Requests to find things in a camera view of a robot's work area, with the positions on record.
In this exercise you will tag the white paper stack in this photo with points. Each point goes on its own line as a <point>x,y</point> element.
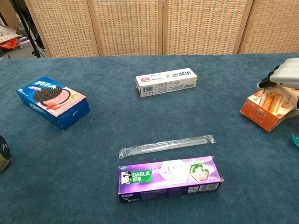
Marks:
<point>7,33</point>

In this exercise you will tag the clear plastic wrapped straw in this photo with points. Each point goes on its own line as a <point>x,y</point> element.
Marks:
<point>165,145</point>

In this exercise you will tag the blue carpet table cover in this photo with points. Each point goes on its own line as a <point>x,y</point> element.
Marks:
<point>149,116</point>

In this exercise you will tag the white toothpaste box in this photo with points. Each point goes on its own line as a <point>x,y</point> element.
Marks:
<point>165,82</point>

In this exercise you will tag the orange biscuit stick box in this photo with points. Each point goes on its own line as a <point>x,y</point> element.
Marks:
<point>266,109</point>

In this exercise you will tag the grain jar with black lid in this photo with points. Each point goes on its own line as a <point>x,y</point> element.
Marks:
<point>4,154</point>

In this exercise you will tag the orange plastic bag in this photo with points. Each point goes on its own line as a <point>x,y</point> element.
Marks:
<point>9,44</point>

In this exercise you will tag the blue Oreo cookie box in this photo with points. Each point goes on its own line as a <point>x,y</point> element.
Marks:
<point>53,100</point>

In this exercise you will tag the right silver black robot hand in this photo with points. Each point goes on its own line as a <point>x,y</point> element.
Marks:
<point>287,74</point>

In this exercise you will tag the purple Darlie toothpaste box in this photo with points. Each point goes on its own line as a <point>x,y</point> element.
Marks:
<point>168,179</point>

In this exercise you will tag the wooden wicker folding screen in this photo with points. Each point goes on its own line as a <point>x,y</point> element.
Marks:
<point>128,25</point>

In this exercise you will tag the black tripod stand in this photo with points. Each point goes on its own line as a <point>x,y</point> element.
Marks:
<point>29,32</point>

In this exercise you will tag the teal clear snack bag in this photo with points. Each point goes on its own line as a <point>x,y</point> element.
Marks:
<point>296,140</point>

